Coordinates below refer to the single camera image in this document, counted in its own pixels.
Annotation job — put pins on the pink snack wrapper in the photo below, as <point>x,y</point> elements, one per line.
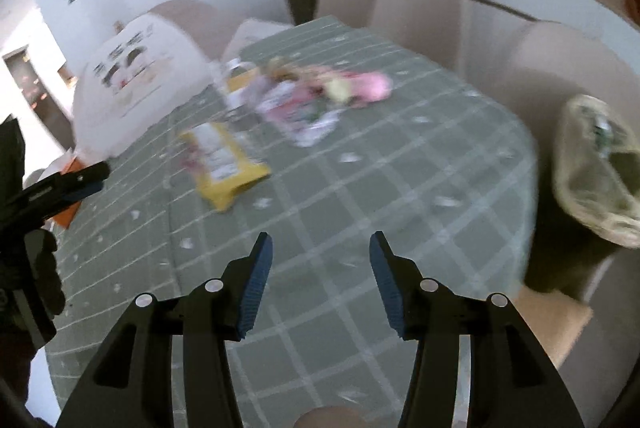
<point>295,118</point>

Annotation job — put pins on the black trash bin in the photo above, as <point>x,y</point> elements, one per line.
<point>560,258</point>

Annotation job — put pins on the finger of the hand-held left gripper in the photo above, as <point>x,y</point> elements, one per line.
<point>70,200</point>
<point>75,178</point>

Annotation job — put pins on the beige bin liner bag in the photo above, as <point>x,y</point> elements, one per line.
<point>585,168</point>

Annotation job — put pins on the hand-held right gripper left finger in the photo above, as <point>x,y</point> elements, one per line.
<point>252,288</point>

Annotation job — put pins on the white printed food cover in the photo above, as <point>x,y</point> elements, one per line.
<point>140,78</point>

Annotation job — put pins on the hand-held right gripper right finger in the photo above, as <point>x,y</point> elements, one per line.
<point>389,288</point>

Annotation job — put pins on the yellow snack packet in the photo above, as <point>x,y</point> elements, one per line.
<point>225,168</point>

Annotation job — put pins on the grey checked tablecloth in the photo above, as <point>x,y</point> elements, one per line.
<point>400,168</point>

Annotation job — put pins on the pink caterpillar toy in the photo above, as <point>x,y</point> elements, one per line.
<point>365,85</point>

